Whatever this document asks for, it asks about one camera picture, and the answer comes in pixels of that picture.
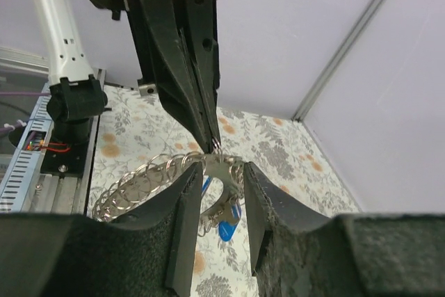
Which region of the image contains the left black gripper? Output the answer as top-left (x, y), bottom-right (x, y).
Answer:
top-left (127, 0), bottom-right (219, 153)

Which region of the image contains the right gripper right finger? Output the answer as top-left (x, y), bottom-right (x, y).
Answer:
top-left (243, 162), bottom-right (444, 296)

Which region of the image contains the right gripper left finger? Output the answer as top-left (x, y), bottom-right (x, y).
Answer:
top-left (1, 163), bottom-right (202, 296)

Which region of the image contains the key with blue tag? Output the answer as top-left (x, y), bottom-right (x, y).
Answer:
top-left (218, 204), bottom-right (242, 242)

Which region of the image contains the blue key tag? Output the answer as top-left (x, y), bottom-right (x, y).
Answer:
top-left (201, 177), bottom-right (213, 196)

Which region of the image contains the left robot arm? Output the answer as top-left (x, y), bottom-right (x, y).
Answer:
top-left (33, 0), bottom-right (220, 153)

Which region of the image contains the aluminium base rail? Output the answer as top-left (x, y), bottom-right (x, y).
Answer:
top-left (1, 84), bottom-right (100, 214)

